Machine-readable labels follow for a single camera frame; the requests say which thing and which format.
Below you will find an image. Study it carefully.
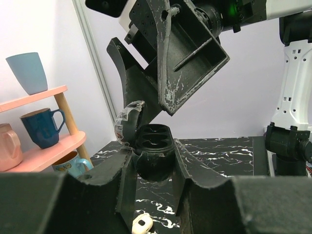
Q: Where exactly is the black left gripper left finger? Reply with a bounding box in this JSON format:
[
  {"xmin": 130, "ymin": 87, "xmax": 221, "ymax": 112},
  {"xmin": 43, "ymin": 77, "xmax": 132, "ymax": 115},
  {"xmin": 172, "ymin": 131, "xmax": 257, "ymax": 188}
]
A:
[{"xmin": 0, "ymin": 150, "xmax": 137, "ymax": 234}]

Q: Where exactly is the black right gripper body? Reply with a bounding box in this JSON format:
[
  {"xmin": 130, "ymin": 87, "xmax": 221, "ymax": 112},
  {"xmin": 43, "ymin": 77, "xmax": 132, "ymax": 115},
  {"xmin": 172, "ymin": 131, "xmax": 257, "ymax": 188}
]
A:
[{"xmin": 125, "ymin": 0, "xmax": 268, "ymax": 59}]

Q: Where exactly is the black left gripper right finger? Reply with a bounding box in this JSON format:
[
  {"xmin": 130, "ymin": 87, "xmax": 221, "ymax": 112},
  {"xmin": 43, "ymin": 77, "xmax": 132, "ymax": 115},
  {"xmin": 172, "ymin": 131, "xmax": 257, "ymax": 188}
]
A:
[{"xmin": 172, "ymin": 140, "xmax": 312, "ymax": 234}]

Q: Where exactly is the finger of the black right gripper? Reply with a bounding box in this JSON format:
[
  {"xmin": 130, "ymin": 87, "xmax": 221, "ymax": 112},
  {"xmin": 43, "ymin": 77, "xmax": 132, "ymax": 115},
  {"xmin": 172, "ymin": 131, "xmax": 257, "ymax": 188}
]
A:
[
  {"xmin": 156, "ymin": 0, "xmax": 231, "ymax": 117},
  {"xmin": 107, "ymin": 38, "xmax": 164, "ymax": 124}
]

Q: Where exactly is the black earbud charging case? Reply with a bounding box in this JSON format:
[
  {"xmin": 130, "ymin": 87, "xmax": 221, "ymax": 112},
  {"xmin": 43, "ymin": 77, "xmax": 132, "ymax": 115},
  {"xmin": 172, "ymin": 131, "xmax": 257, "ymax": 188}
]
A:
[{"xmin": 114, "ymin": 99, "xmax": 176, "ymax": 182}]

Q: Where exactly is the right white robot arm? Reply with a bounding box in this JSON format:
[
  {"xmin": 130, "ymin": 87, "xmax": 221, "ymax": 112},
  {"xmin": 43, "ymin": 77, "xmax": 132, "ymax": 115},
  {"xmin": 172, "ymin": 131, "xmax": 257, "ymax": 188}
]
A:
[{"xmin": 107, "ymin": 0, "xmax": 312, "ymax": 176}]

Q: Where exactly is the white earbud charging case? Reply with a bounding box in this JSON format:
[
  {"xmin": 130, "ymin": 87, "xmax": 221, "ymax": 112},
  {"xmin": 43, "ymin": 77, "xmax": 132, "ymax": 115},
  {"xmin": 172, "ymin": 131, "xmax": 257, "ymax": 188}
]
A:
[{"xmin": 132, "ymin": 216, "xmax": 153, "ymax": 234}]

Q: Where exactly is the light blue butterfly mug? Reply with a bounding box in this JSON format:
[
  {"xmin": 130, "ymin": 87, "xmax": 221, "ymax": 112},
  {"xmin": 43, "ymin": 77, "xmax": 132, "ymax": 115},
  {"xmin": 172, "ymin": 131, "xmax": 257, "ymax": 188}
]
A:
[{"xmin": 52, "ymin": 151, "xmax": 93, "ymax": 177}]

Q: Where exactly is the pink three-tier shelf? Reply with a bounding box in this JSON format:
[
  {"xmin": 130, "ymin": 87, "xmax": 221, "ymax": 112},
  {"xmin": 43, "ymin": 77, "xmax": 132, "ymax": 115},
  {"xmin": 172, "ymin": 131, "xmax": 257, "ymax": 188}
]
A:
[{"xmin": 0, "ymin": 85, "xmax": 93, "ymax": 173}]

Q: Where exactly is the dark blue ceramic mug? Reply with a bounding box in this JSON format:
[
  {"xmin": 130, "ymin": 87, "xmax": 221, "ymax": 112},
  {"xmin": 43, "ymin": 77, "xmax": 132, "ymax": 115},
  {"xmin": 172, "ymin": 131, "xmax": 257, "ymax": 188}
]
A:
[{"xmin": 20, "ymin": 108, "xmax": 66, "ymax": 149}]

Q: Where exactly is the pink ceramic mug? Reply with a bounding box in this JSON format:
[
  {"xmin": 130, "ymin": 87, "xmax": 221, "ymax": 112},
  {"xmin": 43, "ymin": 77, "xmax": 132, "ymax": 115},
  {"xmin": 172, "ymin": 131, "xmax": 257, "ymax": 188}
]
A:
[{"xmin": 0, "ymin": 123, "xmax": 23, "ymax": 172}]

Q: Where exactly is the right blue plastic tumbler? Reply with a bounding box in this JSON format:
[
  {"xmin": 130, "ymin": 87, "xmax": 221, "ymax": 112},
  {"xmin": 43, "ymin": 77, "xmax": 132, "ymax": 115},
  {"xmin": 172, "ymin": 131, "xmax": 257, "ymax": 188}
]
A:
[{"xmin": 6, "ymin": 52, "xmax": 48, "ymax": 95}]

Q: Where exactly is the aluminium frame post right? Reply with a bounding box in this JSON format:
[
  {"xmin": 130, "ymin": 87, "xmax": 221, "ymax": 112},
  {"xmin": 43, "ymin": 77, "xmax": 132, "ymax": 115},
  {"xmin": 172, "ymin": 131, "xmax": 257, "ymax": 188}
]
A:
[{"xmin": 72, "ymin": 0, "xmax": 117, "ymax": 123}]

